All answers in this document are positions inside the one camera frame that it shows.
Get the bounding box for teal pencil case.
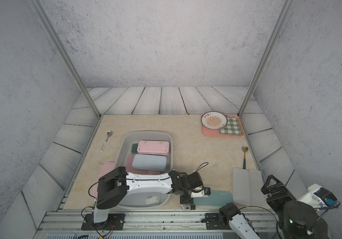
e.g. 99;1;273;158
194;190;233;207

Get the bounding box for light blue pencil case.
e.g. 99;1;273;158
132;154;167;171

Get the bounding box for pink pencil case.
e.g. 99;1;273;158
137;140;170;155
126;154;161;175

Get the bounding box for grey plastic storage box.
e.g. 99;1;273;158
115;131;173;209

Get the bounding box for gold spoon dark handle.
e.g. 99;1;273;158
242;145;249;169

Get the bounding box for dark green pencil case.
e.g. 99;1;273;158
131;143;139;154

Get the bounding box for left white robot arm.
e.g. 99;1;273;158
92;167;211;224

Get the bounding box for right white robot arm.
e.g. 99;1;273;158
219;175;329;239

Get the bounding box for pink tray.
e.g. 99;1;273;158
202;115;244;137

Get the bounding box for round patterned plate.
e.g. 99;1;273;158
201;111;228;130

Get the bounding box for green checkered cloth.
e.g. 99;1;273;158
219;117;243;135

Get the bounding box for silver spoon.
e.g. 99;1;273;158
100;130;113;152

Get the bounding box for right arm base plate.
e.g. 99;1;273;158
204;212;249;231

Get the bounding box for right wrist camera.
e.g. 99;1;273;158
298;184;341;211

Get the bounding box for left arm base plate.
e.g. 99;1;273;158
81;214;125;231

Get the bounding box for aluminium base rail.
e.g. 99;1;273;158
33;210;297;239

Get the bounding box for right aluminium frame post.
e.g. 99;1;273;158
238;0;294;117

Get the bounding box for aluminium frame post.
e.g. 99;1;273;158
238;0;294;117
28;0;101;119

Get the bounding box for left aluminium frame post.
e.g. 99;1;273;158
28;0;101;119

